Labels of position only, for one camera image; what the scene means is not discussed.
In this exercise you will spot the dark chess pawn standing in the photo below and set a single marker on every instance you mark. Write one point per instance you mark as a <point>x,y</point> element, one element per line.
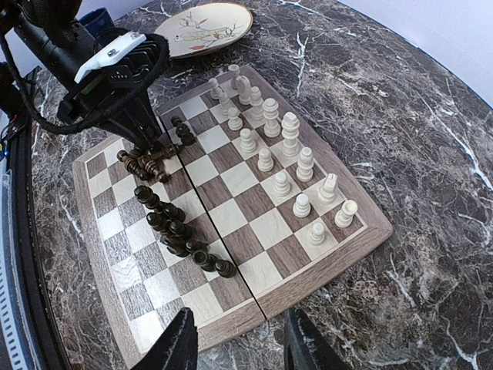
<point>183,131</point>

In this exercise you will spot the dark blue mug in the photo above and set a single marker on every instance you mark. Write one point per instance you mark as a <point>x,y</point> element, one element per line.
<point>97,21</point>

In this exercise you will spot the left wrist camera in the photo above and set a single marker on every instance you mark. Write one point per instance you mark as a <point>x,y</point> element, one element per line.
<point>110,54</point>

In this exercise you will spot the cream decorated ceramic plate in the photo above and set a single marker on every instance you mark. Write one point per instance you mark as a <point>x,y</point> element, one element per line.
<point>205,28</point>

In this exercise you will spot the dark chess piece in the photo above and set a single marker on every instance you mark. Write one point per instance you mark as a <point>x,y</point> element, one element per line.
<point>159,154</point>

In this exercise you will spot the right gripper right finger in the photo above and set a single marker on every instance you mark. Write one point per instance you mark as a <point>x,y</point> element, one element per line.
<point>304,345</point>

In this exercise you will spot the wooden chess board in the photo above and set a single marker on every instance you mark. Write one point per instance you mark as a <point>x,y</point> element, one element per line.
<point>289,224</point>

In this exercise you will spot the white chess king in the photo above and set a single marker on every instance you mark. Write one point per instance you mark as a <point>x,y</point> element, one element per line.
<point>290,132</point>

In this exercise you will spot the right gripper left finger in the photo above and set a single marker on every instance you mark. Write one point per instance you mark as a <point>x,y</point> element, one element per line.
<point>177,346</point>

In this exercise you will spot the white chess queen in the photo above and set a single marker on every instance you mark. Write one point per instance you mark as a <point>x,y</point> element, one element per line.
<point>270,114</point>

